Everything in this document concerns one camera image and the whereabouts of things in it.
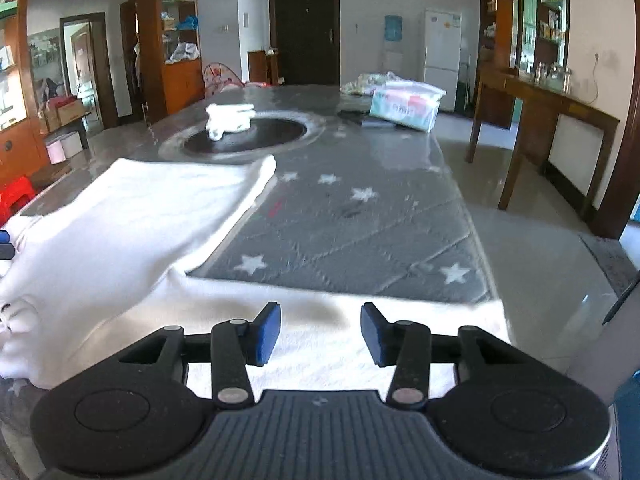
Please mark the white water dispenser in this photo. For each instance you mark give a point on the white water dispenser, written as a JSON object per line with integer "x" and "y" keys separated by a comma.
{"x": 392, "y": 57}

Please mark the wooden shelf cabinet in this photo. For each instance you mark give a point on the wooden shelf cabinet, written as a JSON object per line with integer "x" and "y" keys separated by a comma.
{"x": 182, "y": 90}

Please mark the patterned small cloth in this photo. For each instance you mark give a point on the patterned small cloth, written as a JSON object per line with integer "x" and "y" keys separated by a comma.
{"x": 365, "y": 82}

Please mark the small crumpled white cloth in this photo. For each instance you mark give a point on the small crumpled white cloth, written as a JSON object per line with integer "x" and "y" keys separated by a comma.
{"x": 222, "y": 127}

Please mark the wooden sideboard table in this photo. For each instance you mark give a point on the wooden sideboard table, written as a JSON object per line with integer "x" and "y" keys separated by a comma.
{"x": 550, "y": 101}

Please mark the red plastic stool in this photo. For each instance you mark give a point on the red plastic stool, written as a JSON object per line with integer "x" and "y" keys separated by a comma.
{"x": 17, "y": 192}

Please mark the wooden display cabinet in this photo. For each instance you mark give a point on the wooden display cabinet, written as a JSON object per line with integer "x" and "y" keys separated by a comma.
{"x": 20, "y": 150}

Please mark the cream sweatshirt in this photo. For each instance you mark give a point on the cream sweatshirt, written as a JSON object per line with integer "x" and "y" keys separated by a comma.
{"x": 125, "y": 220}

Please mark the grey star quilted table cover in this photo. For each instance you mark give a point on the grey star quilted table cover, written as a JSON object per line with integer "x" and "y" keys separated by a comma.
{"x": 350, "y": 240}

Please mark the dark brown entrance door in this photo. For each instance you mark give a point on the dark brown entrance door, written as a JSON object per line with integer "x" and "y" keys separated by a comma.
{"x": 305, "y": 30}

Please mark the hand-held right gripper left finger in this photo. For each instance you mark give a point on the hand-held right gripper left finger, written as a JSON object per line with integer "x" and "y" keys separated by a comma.
{"x": 265, "y": 332}

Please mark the blue water bottle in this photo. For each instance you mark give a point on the blue water bottle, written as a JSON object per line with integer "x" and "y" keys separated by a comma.
{"x": 393, "y": 27}

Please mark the round black inset cooktop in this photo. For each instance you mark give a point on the round black inset cooktop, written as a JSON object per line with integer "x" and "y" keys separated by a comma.
{"x": 270, "y": 135}

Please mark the wall poster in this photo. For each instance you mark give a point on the wall poster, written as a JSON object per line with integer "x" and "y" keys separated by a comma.
{"x": 47, "y": 60}

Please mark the tissue pack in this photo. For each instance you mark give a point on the tissue pack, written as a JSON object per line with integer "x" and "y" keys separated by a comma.
{"x": 405, "y": 110}

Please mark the polka dot play tent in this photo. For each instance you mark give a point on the polka dot play tent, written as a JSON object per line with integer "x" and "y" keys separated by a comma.
{"x": 222, "y": 80}

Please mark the cardboard box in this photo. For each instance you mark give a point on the cardboard box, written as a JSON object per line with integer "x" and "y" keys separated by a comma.
{"x": 67, "y": 112}

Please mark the white refrigerator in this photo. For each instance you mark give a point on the white refrigerator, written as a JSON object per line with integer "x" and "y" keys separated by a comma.
{"x": 442, "y": 50}

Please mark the white bucket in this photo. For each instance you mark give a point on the white bucket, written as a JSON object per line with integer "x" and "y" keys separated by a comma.
{"x": 72, "y": 144}
{"x": 56, "y": 152}

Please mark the wooden divider shelf unit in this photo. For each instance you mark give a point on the wooden divider shelf unit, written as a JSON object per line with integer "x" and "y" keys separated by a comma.
{"x": 505, "y": 35}

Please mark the white glove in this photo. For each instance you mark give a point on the white glove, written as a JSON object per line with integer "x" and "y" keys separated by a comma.
{"x": 230, "y": 111}

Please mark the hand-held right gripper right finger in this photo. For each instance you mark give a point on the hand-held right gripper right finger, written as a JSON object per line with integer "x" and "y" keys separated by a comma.
{"x": 375, "y": 332}

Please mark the small wooden cabinet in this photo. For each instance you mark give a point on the small wooden cabinet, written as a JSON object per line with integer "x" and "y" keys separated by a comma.
{"x": 260, "y": 67}

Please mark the glass jar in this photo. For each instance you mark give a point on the glass jar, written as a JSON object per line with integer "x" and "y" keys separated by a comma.
{"x": 567, "y": 79}
{"x": 555, "y": 72}
{"x": 540, "y": 74}

